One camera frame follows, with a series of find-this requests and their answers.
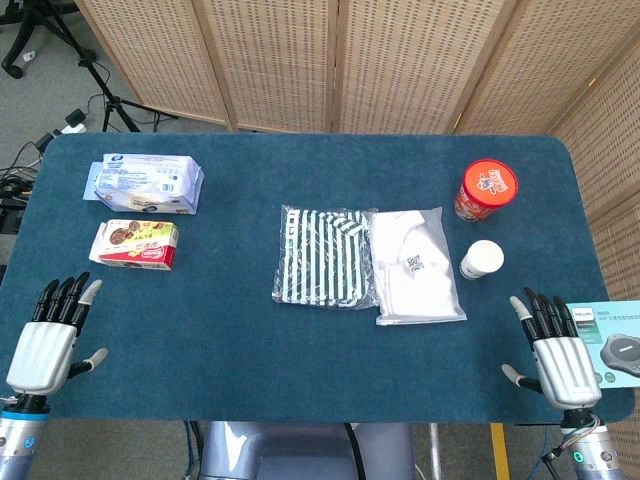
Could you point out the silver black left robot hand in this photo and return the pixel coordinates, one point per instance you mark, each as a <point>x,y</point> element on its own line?
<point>42,352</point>

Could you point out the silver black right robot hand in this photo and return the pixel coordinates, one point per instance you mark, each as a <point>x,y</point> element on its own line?
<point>565,365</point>

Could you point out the small white paper cup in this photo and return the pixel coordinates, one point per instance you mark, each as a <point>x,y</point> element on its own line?
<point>482,260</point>

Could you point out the white packaged shirt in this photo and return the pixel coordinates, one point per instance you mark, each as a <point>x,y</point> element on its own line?
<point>415,285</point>

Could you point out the striped packaged shirt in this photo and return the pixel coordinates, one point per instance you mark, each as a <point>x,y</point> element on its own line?
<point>320,255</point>

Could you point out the teal speaker product box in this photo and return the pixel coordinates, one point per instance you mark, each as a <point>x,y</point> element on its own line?
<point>615,350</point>

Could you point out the red green cookie box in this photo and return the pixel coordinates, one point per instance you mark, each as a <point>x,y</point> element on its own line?
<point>135,245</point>

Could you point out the metal table leg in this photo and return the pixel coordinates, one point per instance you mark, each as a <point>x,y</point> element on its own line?
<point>435,450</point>

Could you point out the red instant noodle cup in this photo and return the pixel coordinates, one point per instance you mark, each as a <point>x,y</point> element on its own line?
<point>487,185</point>

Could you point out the white blue tissue pack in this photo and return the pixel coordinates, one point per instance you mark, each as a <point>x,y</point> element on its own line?
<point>145,182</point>

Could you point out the blue felt table mat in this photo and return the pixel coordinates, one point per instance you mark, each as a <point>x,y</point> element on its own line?
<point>250,350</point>

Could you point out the white power strip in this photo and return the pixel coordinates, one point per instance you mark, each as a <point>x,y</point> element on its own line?
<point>70,129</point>

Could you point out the black power adapter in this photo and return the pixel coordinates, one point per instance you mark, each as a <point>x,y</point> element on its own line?
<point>75,118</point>

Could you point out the black tripod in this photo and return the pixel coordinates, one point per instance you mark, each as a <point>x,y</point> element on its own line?
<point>114,105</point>

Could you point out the grey robot torso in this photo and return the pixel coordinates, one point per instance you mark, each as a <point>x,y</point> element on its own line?
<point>300,450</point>

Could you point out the black office chair base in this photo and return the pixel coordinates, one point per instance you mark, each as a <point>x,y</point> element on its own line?
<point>20,30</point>

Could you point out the wicker folding screen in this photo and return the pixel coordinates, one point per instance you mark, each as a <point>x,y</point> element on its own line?
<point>280,60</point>

